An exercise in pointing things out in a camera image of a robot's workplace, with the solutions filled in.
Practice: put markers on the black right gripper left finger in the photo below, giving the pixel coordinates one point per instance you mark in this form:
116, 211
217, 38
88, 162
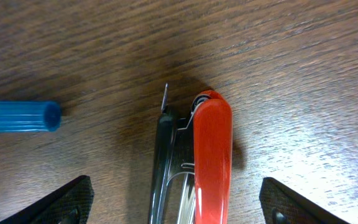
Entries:
70, 203

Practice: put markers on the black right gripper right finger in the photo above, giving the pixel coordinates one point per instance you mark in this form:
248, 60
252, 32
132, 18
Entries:
282, 205

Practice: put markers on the red black stapler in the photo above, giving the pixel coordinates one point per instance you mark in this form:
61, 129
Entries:
199, 147

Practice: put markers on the blue white marker pen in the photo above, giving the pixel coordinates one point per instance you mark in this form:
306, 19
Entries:
29, 116

